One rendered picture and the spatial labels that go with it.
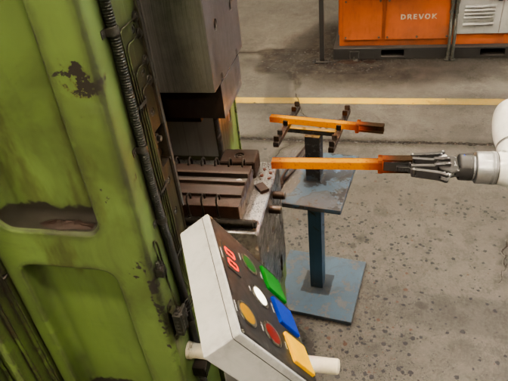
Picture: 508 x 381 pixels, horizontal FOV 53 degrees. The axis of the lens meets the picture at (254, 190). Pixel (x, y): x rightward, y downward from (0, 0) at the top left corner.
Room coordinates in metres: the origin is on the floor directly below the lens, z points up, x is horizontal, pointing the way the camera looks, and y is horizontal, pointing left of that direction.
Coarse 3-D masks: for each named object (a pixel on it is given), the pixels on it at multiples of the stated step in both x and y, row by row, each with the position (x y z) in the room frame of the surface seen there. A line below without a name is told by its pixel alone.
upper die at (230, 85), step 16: (224, 80) 1.22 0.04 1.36; (240, 80) 1.37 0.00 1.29; (176, 96) 1.22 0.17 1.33; (192, 96) 1.21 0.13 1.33; (208, 96) 1.20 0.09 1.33; (224, 96) 1.20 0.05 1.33; (176, 112) 1.22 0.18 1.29; (192, 112) 1.21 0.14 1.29; (208, 112) 1.20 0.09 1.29; (224, 112) 1.19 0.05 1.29
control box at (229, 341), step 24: (192, 240) 0.83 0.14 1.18; (216, 240) 0.80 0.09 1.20; (192, 264) 0.77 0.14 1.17; (216, 264) 0.73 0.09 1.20; (240, 264) 0.80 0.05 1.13; (192, 288) 0.71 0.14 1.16; (216, 288) 0.67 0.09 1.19; (240, 288) 0.70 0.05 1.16; (264, 288) 0.79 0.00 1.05; (216, 312) 0.62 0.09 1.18; (240, 312) 0.61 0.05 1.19; (264, 312) 0.69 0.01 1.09; (216, 336) 0.57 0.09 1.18; (240, 336) 0.56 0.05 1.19; (264, 336) 0.60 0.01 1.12; (216, 360) 0.55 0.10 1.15; (240, 360) 0.55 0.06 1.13; (264, 360) 0.56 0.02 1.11; (288, 360) 0.60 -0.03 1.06
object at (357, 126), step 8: (272, 120) 1.82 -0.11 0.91; (280, 120) 1.80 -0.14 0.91; (288, 120) 1.79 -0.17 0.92; (296, 120) 1.78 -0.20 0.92; (304, 120) 1.76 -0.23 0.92; (312, 120) 1.75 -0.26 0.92; (320, 120) 1.75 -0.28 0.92; (328, 120) 1.74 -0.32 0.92; (336, 120) 1.73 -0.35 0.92; (360, 120) 1.70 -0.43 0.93; (344, 128) 1.70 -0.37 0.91; (352, 128) 1.68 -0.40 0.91; (360, 128) 1.68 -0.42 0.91; (368, 128) 1.67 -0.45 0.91; (376, 128) 1.66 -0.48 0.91
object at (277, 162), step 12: (384, 156) 1.20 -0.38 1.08; (396, 156) 1.20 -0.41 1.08; (408, 156) 1.19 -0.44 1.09; (276, 168) 1.27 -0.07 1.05; (288, 168) 1.26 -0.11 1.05; (300, 168) 1.25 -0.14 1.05; (312, 168) 1.24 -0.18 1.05; (324, 168) 1.23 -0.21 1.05; (336, 168) 1.22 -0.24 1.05; (348, 168) 1.21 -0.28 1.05; (360, 168) 1.20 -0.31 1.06; (372, 168) 1.20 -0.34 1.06
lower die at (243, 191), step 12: (180, 168) 1.42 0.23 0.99; (192, 168) 1.41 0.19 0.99; (204, 168) 1.40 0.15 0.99; (216, 168) 1.39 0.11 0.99; (228, 168) 1.38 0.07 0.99; (240, 168) 1.37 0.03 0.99; (180, 180) 1.34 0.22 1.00; (192, 180) 1.33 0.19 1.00; (204, 180) 1.32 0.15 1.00; (216, 180) 1.31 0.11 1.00; (228, 180) 1.30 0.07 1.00; (240, 180) 1.29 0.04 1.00; (252, 180) 1.37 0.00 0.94; (192, 192) 1.27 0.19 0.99; (204, 192) 1.27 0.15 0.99; (216, 192) 1.26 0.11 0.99; (228, 192) 1.25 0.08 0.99; (240, 192) 1.25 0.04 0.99; (192, 204) 1.23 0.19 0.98; (204, 204) 1.22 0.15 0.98; (228, 204) 1.21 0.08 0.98; (240, 204) 1.22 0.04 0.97; (216, 216) 1.21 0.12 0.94; (228, 216) 1.20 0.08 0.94; (240, 216) 1.20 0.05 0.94
